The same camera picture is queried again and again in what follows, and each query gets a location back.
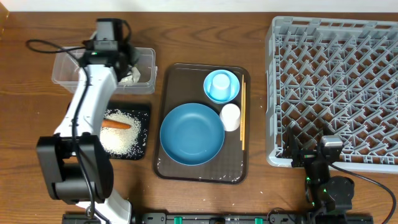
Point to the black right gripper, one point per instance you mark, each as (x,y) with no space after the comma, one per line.
(291,148)

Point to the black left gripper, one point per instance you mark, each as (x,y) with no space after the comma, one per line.
(130,47)

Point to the white paper napkin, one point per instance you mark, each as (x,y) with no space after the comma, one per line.
(132,77)

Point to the orange carrot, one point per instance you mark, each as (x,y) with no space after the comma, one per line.
(107,123)

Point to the white cup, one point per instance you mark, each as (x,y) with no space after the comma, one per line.
(230,116)

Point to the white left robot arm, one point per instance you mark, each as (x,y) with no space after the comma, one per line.
(74,164)

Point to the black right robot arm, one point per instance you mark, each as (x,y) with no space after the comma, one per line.
(331,196)

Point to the grey dishwasher rack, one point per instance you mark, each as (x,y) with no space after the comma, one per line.
(335,73)

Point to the black waste tray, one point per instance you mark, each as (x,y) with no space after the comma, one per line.
(140,111)

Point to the clear plastic bin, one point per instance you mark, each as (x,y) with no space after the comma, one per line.
(66,74)

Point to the dark brown serving tray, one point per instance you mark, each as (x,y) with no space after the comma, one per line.
(184,84)

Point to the right wooden chopstick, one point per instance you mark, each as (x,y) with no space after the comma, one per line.
(244,116)

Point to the wooden chopstick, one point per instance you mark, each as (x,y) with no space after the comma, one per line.
(244,116)
(241,110)

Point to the pile of white rice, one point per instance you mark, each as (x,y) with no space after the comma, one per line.
(121,142)

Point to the left wooden chopstick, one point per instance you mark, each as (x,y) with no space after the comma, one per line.
(241,110)

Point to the light blue small bowl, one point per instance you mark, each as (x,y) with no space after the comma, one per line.
(234,87)

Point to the light blue cup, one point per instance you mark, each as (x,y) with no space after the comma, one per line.
(220,87)

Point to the large blue plate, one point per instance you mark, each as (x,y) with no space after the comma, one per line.
(192,134)

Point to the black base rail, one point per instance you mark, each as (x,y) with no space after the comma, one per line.
(273,218)

